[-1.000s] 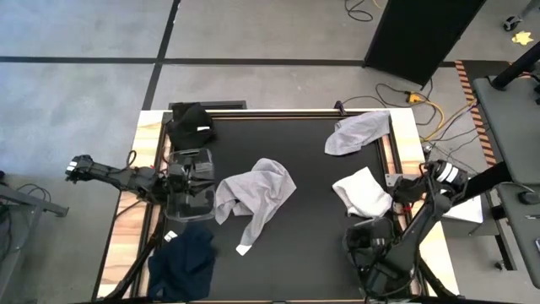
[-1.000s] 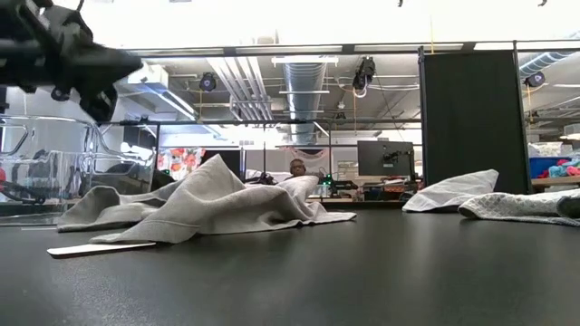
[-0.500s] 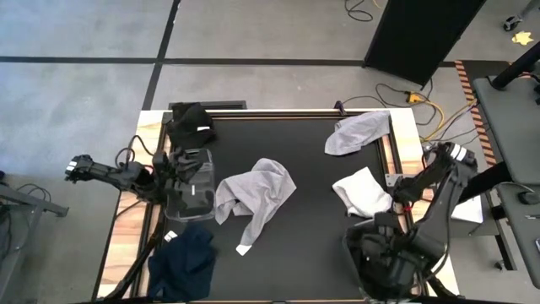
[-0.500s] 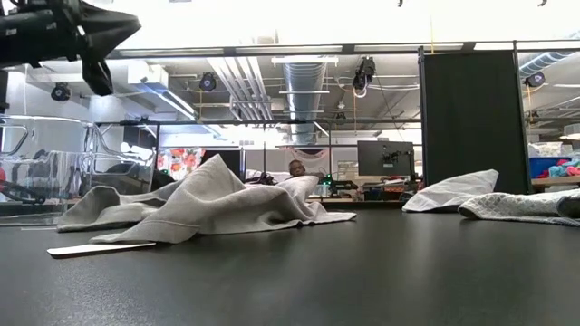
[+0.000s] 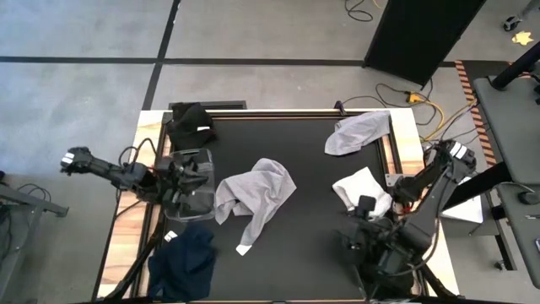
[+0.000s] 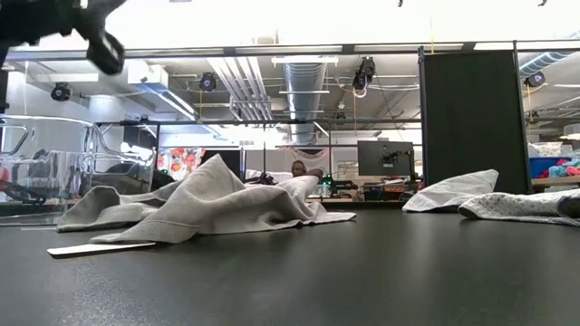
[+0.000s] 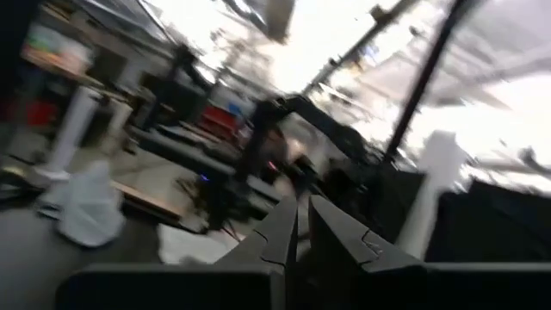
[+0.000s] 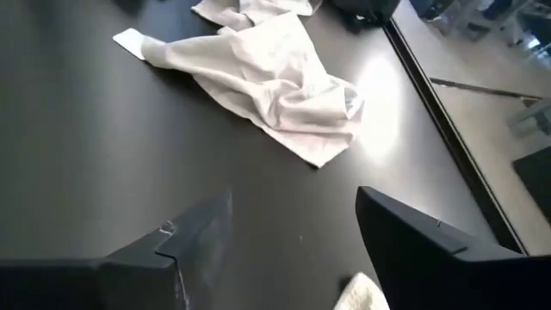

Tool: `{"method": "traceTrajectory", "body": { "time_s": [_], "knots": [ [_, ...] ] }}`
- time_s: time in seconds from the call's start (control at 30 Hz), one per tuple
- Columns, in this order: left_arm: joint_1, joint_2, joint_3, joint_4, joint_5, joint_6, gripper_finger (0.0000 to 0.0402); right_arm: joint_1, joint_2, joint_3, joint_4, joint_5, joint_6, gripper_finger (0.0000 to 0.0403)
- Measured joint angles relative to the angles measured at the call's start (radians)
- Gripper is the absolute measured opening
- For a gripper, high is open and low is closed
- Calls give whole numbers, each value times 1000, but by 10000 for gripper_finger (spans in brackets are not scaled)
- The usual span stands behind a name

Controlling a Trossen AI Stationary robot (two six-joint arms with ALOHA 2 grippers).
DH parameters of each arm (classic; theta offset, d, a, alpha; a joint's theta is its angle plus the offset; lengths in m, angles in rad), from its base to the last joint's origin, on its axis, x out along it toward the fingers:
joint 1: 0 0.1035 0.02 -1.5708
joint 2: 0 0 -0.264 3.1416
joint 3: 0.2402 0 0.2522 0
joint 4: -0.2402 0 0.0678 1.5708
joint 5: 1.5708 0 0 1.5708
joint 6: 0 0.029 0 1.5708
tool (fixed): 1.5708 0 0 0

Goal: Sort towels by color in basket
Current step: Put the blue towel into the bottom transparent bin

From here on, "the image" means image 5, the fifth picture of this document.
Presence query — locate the black thin floor cable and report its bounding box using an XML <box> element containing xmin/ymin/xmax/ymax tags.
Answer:
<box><xmin>340</xmin><ymin>78</ymin><xmax>436</xmax><ymax>128</ymax></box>

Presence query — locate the black table mat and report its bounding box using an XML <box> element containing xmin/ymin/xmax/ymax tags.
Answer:
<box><xmin>154</xmin><ymin>117</ymin><xmax>400</xmax><ymax>301</ymax></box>

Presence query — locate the black cabinet top right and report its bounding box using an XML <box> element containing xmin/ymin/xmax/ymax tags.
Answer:
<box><xmin>363</xmin><ymin>0</ymin><xmax>487</xmax><ymax>88</ymax></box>

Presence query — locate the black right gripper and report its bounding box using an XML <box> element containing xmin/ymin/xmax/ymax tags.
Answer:
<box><xmin>340</xmin><ymin>219</ymin><xmax>408</xmax><ymax>293</ymax></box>

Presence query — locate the black flat plate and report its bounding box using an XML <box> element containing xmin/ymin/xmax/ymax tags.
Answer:
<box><xmin>168</xmin><ymin>100</ymin><xmax>248</xmax><ymax>111</ymax></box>

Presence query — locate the yellow paper star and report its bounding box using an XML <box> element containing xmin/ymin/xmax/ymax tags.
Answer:
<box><xmin>510</xmin><ymin>30</ymin><xmax>535</xmax><ymax>47</ymax></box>

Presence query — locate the grey towel with white tag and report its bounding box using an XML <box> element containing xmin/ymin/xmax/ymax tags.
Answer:
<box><xmin>213</xmin><ymin>158</ymin><xmax>298</xmax><ymax>258</ymax></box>

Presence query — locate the orange black striped tape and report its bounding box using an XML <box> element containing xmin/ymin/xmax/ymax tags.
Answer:
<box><xmin>454</xmin><ymin>59</ymin><xmax>500</xmax><ymax>169</ymax></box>

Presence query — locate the black frame strut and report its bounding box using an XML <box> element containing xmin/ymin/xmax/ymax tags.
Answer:
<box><xmin>102</xmin><ymin>225</ymin><xmax>166</xmax><ymax>302</ymax></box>
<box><xmin>416</xmin><ymin>263</ymin><xmax>463</xmax><ymax>301</ymax></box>

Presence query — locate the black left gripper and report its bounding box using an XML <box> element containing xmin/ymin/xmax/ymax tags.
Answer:
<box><xmin>162</xmin><ymin>152</ymin><xmax>212</xmax><ymax>208</ymax></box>

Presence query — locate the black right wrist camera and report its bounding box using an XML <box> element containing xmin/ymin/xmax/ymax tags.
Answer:
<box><xmin>356</xmin><ymin>194</ymin><xmax>377</xmax><ymax>219</ymax></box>

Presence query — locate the black round pole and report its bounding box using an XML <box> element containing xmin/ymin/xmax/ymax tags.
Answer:
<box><xmin>490</xmin><ymin>41</ymin><xmax>540</xmax><ymax>91</ymax></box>

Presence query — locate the light lavender grey towel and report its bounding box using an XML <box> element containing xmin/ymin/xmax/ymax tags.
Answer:
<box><xmin>324</xmin><ymin>110</ymin><xmax>392</xmax><ymax>157</ymax></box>

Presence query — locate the black towel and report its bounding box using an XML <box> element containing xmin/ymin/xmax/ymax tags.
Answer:
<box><xmin>165</xmin><ymin>101</ymin><xmax>219</xmax><ymax>152</ymax></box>

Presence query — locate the white box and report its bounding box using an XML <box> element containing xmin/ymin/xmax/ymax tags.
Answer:
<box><xmin>440</xmin><ymin>176</ymin><xmax>485</xmax><ymax>225</ymax></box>

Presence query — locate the navy blue towel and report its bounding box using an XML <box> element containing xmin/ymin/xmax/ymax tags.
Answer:
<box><xmin>147</xmin><ymin>223</ymin><xmax>219</xmax><ymax>303</ymax></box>

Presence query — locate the yellow floor cable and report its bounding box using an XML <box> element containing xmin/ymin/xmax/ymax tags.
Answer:
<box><xmin>406</xmin><ymin>90</ymin><xmax>478</xmax><ymax>144</ymax></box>

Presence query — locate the grey metal stand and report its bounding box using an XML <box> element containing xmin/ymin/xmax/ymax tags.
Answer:
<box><xmin>0</xmin><ymin>171</ymin><xmax>70</xmax><ymax>303</ymax></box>

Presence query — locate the grey side table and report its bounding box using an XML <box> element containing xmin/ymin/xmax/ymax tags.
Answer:
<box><xmin>472</xmin><ymin>73</ymin><xmax>540</xmax><ymax>290</ymax></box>

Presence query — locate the black looped floor cable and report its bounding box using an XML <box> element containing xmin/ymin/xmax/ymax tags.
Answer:
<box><xmin>343</xmin><ymin>0</ymin><xmax>375</xmax><ymax>23</ymax></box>

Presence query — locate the clear plastic basket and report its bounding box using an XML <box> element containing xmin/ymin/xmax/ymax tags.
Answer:
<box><xmin>162</xmin><ymin>147</ymin><xmax>217</xmax><ymax>224</ymax></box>

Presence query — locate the black caster wheel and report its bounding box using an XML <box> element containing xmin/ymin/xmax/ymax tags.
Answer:
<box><xmin>502</xmin><ymin>14</ymin><xmax>524</xmax><ymax>32</ymax></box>

